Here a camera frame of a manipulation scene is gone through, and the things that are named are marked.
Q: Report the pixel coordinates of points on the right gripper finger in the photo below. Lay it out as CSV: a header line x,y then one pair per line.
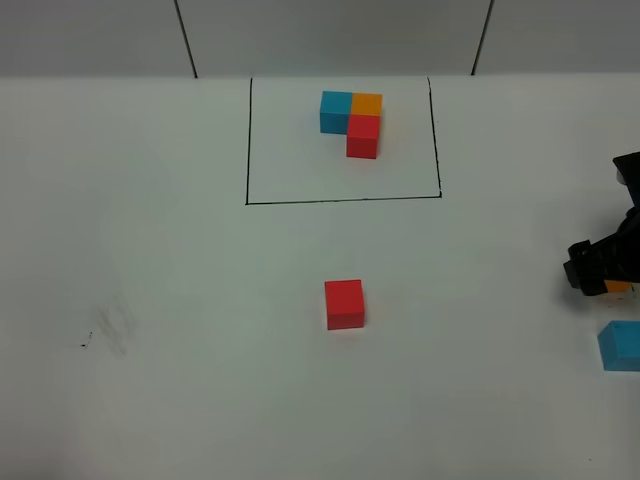
x,y
591,265

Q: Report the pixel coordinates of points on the red template cube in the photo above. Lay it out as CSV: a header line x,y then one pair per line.
x,y
363,136

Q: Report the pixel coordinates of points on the orange template cube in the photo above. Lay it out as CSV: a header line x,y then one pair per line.
x,y
367,104

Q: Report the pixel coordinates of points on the blue template cube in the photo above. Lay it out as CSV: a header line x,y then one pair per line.
x,y
335,111

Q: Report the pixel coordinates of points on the white template sheet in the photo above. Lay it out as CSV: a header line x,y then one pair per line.
x,y
291,161

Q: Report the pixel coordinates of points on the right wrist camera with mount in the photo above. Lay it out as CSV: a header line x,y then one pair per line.
x,y
628,173

